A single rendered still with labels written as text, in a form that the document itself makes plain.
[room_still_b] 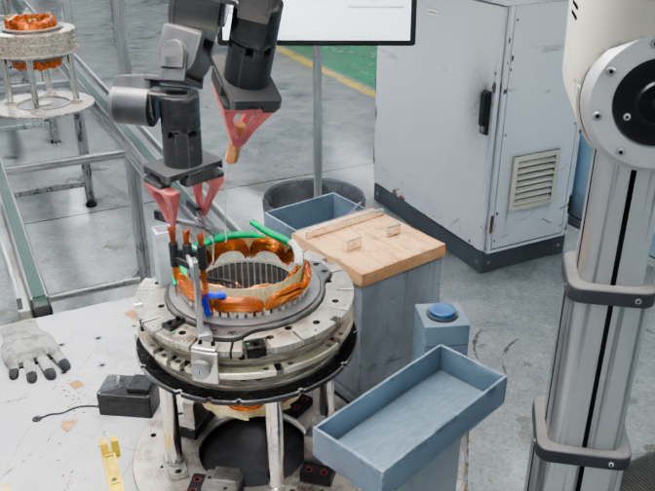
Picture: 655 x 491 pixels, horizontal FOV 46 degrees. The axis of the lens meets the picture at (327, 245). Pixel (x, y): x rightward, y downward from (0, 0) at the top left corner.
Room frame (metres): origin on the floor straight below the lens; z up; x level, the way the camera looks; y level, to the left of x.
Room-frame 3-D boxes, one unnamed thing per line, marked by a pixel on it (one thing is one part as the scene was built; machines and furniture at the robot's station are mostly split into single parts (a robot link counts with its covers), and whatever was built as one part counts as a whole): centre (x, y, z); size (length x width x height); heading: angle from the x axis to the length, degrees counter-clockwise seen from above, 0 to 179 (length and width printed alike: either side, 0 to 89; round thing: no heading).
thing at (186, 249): (0.88, 0.18, 1.21); 0.04 x 0.04 x 0.03; 29
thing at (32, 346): (1.30, 0.59, 0.79); 0.24 x 0.12 x 0.02; 26
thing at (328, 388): (1.04, 0.00, 0.91); 0.02 x 0.02 x 0.21
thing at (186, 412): (1.04, 0.23, 0.85); 0.06 x 0.04 x 0.05; 161
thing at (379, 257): (1.23, -0.07, 1.05); 0.20 x 0.19 x 0.02; 37
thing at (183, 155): (1.08, 0.21, 1.28); 0.10 x 0.07 x 0.07; 135
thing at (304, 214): (1.35, 0.02, 0.92); 0.17 x 0.11 x 0.28; 127
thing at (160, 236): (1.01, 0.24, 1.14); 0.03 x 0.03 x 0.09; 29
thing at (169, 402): (0.95, 0.24, 0.91); 0.02 x 0.02 x 0.21
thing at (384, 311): (1.23, -0.07, 0.91); 0.19 x 0.19 x 0.26; 37
